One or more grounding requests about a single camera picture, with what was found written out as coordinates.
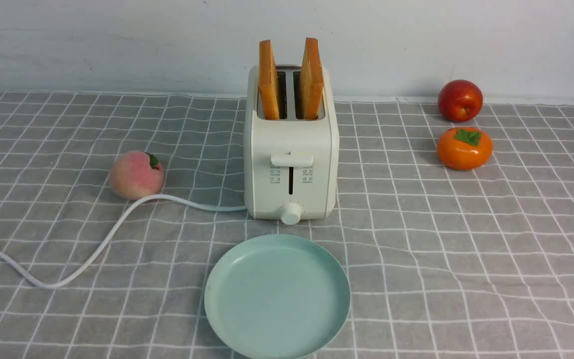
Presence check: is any white two-slot toaster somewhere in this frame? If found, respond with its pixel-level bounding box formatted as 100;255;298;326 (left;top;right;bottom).
243;65;339;225

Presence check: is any light green round plate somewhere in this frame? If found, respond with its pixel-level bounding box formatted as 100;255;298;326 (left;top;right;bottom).
204;234;351;359

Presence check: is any red apple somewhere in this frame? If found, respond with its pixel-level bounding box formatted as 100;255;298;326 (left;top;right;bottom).
437;79;484;123

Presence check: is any white toaster power cord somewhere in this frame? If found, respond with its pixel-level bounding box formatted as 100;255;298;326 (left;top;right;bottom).
0;194;248;290

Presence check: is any pink peach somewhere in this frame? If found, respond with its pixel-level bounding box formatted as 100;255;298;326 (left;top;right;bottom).
110;151;164;200

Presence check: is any grey checked tablecloth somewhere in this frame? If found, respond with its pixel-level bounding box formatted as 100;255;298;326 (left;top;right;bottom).
0;91;574;359

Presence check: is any toast slice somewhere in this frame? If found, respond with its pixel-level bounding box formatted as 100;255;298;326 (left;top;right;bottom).
300;38;324;120
258;39;280;121

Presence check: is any orange persimmon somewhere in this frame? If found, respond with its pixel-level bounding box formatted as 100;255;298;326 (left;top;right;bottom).
436;127;493;171

